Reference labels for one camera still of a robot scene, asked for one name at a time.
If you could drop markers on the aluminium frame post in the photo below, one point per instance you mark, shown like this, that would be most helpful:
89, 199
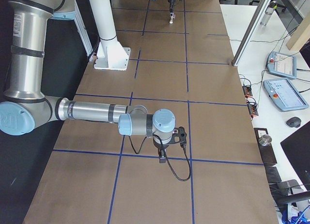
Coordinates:
257, 16

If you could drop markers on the teach pendant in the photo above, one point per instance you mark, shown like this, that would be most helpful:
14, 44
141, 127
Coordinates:
284, 95
282, 65

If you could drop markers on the white brass PPR fitting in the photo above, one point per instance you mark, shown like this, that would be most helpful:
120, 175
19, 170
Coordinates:
172, 17

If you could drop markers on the clear water bottle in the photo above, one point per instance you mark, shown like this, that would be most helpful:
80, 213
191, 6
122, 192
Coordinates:
269, 11

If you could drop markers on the white pillar with base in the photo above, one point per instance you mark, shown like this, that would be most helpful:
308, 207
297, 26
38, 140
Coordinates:
111, 55

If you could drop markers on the orange black connector board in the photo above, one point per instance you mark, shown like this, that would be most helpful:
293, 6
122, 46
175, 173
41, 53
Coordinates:
247, 91

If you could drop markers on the wooden board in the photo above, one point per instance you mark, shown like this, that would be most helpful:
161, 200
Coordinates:
300, 36

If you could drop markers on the black monitor corner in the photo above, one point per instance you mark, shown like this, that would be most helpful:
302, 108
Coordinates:
297, 150

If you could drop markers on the upper teach pendant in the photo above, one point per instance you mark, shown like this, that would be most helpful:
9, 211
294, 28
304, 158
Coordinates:
282, 65

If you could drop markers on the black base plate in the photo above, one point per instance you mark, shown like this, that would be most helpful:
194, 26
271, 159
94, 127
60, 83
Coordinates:
267, 153

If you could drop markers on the small metal cup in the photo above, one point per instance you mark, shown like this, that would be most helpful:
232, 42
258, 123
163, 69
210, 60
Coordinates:
265, 140

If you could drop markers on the black computer mouse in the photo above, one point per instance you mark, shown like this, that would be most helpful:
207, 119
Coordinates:
294, 122

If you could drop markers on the blue bag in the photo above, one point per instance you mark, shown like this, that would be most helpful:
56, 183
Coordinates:
302, 220

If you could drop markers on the lower teach pendant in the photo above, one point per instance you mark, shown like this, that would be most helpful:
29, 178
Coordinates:
284, 95

